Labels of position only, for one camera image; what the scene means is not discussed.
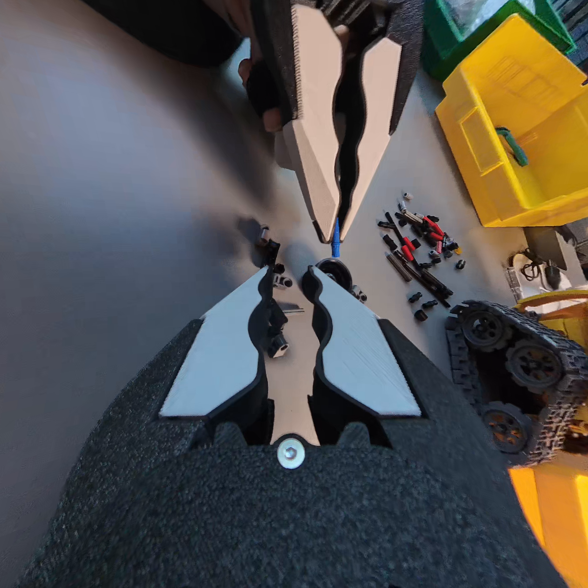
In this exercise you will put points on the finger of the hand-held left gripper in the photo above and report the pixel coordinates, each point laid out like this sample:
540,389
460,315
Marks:
377,101
317,92

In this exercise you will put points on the clear plastic bag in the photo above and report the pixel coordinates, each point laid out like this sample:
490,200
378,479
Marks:
482,11

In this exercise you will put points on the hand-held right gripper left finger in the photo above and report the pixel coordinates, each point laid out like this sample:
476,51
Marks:
216,367

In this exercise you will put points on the printed paper sheets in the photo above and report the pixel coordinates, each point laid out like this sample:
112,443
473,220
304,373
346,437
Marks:
551,248

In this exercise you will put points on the yellow parts tray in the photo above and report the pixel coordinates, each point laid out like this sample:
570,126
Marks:
551,524

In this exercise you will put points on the yellow storage bin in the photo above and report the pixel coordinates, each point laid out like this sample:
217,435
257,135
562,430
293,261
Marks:
514,110

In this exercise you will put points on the person's left hand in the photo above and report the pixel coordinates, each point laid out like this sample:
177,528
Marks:
230,14

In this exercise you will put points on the blue toy pin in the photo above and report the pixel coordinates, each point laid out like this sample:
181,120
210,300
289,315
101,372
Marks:
336,241

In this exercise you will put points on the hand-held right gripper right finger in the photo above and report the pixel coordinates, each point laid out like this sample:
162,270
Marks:
363,367

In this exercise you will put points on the yellow tracked toy robot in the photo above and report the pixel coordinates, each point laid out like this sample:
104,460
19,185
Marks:
514,367

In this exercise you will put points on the pile of small pins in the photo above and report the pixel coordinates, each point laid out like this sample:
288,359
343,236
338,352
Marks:
423,239

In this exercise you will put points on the black toy wheel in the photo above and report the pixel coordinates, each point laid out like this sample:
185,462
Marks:
334,274

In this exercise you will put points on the green curved tool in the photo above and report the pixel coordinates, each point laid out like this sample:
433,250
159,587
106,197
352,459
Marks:
513,147

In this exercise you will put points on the green storage bin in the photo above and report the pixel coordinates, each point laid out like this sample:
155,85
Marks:
450,37

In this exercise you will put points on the small grey connector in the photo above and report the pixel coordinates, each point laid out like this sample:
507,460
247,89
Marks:
358,294

